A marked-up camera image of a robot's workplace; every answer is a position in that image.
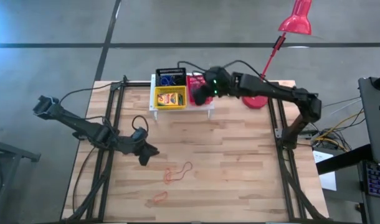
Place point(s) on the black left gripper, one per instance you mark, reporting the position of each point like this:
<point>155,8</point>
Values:
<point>132,147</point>

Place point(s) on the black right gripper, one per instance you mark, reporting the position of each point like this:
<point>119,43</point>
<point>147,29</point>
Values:
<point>223,87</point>

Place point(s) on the red plastic basket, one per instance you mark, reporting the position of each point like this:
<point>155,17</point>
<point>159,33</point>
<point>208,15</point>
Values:
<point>190,81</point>

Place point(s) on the orange rubber band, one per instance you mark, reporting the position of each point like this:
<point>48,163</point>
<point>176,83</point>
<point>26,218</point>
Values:
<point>160,199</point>
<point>165,176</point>

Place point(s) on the yellow plastic basket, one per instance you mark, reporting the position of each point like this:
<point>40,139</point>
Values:
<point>170,107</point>

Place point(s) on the black plastic basket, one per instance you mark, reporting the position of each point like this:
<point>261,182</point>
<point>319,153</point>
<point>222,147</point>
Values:
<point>171,72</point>

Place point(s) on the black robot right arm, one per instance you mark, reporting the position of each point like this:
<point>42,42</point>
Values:
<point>271,90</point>

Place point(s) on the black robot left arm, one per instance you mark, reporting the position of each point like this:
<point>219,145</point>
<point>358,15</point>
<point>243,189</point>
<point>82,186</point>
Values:
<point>78,124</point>

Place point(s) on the red desk lamp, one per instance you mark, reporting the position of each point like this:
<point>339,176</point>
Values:
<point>297,21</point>

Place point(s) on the black desk beam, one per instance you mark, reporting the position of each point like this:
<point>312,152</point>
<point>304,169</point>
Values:
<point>342,160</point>

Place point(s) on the grey desk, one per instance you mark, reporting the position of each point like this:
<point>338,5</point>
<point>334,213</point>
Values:
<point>377,124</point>

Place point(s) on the white perforated metal shelf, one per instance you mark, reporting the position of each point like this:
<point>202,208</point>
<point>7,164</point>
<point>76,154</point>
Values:
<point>180,108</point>

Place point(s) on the grey metal stand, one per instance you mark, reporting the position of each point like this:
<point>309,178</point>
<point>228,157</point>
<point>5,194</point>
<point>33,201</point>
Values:
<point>9,149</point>

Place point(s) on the white paper sheet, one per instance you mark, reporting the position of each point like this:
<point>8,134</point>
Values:
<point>328,182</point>

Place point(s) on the backlit computer keyboard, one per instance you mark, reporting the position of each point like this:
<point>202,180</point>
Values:
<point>378,180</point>

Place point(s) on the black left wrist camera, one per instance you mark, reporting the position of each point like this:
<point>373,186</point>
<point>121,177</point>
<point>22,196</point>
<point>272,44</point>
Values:
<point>139,133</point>

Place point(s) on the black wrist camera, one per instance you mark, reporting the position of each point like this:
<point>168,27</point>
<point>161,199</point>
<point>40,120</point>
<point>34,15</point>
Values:
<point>139,133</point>
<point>217,73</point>

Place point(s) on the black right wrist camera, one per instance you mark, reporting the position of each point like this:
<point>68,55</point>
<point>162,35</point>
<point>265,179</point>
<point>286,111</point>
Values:
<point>217,73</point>

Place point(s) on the black aluminium frame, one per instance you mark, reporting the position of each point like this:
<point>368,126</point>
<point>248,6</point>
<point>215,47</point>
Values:
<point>137,84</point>

